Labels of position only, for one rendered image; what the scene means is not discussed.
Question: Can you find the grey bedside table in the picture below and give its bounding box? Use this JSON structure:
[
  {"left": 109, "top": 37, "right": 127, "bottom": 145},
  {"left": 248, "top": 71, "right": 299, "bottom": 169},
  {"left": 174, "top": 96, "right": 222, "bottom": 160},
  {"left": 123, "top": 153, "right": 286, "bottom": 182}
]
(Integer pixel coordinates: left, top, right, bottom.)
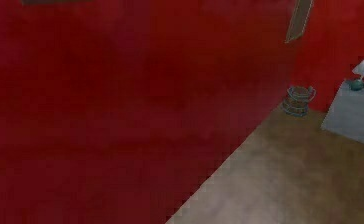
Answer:
[{"left": 320, "top": 79, "right": 364, "bottom": 148}]

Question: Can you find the teal lamp with white shade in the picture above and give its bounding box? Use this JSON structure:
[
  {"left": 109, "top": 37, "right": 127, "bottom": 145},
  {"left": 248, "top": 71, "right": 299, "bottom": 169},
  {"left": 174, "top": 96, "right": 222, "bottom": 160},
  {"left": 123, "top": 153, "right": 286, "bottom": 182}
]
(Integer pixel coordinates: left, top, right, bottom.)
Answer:
[{"left": 349, "top": 57, "right": 364, "bottom": 92}]

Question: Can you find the brown wire basket bin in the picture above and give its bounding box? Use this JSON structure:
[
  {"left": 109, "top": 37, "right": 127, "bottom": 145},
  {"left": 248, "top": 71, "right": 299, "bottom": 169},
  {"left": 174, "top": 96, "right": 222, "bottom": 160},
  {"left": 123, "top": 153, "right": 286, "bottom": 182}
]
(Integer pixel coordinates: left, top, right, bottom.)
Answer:
[{"left": 281, "top": 85, "right": 317, "bottom": 118}]

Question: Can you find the brown framed wall picture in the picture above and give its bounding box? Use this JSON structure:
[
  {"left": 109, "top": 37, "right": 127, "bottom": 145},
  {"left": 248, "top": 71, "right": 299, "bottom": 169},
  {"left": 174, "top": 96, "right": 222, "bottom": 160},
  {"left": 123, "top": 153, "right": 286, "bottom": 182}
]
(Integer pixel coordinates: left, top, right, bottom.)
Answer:
[{"left": 284, "top": 0, "right": 315, "bottom": 44}]

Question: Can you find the dark framed wall picture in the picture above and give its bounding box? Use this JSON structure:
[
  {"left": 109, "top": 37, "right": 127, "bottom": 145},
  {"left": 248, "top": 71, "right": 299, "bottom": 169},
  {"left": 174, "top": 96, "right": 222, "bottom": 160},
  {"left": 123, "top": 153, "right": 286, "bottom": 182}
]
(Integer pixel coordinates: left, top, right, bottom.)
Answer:
[{"left": 20, "top": 0, "right": 101, "bottom": 6}]

